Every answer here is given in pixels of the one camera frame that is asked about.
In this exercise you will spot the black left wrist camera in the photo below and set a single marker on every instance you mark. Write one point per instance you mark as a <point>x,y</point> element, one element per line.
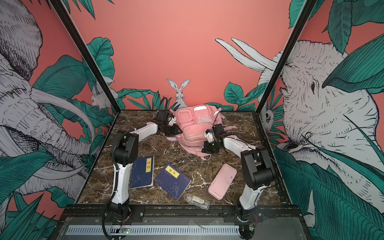
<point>163,116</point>

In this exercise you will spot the pink pencil case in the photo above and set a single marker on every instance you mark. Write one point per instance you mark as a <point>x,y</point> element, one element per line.
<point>222,182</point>

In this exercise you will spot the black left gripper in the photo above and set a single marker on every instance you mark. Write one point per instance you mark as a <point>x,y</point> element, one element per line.
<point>175,130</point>

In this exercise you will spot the black corner frame post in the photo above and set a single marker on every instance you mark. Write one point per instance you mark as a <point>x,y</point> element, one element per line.
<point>67,21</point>
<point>298,27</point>

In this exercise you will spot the white perforated vent strip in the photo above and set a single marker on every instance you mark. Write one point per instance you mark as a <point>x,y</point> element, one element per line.
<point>152,230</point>

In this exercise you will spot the dark blue book yellow label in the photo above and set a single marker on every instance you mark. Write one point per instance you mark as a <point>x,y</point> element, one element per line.
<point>171,180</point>

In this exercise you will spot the black right corner frame post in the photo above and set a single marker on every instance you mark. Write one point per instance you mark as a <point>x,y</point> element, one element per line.
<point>298,27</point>

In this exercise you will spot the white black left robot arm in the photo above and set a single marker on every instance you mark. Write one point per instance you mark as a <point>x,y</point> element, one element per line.
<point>124,152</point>

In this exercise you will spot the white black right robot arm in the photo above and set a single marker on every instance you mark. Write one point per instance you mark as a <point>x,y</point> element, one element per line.
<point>257,166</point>

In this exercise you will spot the black left corner frame post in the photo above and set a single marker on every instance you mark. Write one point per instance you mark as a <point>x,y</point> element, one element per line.
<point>67,21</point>

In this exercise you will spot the clear plastic eraser box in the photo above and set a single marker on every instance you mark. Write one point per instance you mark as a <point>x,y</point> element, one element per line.
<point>197,201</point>

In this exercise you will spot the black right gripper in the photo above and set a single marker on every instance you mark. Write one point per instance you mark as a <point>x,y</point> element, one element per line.
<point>208,150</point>

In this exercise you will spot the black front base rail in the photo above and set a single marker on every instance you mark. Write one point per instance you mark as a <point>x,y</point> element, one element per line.
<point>225,212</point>

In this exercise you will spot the pink student backpack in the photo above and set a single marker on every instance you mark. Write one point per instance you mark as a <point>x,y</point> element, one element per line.
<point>196,123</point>

